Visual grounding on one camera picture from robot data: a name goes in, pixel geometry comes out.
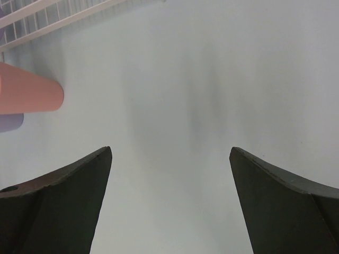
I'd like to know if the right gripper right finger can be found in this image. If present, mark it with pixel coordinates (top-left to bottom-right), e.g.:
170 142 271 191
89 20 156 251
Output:
229 147 338 253

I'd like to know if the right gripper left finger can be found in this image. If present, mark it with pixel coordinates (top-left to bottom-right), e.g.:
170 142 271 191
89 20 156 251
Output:
1 147 112 253

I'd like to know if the small purple cup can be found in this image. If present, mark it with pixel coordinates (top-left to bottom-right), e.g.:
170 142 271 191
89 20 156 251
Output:
0 113 24 133

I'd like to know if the pink cup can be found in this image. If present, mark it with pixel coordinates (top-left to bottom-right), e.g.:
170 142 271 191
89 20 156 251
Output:
1 62 64 114

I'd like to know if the large purple cup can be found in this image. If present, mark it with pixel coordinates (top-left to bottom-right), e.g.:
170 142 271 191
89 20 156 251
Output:
0 8 6 46

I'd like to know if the white wire dish rack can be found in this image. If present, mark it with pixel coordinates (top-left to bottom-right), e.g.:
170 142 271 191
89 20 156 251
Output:
1 0 154 62

